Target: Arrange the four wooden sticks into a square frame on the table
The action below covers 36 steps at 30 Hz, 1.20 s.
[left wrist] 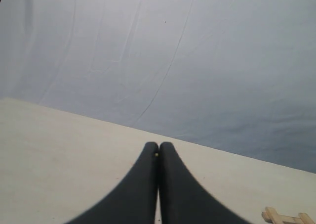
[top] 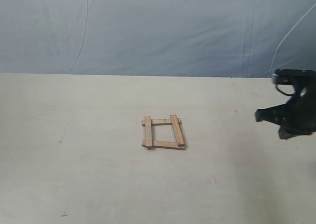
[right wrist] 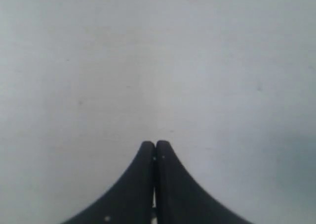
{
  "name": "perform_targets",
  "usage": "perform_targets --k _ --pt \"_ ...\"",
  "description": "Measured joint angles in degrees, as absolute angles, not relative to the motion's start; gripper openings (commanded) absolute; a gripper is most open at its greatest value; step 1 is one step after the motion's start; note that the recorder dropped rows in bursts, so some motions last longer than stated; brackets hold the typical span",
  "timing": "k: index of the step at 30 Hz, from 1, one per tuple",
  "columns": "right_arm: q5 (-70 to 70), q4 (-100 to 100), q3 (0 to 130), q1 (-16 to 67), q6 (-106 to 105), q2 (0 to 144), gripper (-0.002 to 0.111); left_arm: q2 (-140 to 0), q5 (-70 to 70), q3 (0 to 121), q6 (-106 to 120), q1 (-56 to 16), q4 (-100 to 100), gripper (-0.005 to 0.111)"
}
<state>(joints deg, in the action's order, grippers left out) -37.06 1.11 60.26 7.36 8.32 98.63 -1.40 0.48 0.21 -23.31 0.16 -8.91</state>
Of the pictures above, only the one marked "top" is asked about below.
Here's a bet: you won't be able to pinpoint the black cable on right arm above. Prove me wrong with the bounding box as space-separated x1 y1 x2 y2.
275 84 296 96

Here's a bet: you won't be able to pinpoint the wood strip holes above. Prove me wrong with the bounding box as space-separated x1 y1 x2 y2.
149 140 186 150

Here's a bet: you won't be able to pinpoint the wood strip with two holes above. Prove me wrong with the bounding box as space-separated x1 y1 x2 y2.
141 118 182 127

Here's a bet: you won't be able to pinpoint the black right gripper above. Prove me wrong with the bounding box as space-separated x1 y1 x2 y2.
255 80 316 140

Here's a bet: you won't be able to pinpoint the plain wood strip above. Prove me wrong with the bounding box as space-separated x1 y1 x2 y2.
170 115 185 147
144 116 153 148

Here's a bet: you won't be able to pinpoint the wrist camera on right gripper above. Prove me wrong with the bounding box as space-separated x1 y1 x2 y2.
272 69 316 85

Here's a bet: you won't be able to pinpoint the blue-grey backdrop cloth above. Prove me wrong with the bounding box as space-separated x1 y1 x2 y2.
0 0 316 77

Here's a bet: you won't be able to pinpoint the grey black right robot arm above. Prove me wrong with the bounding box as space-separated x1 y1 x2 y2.
255 69 316 140

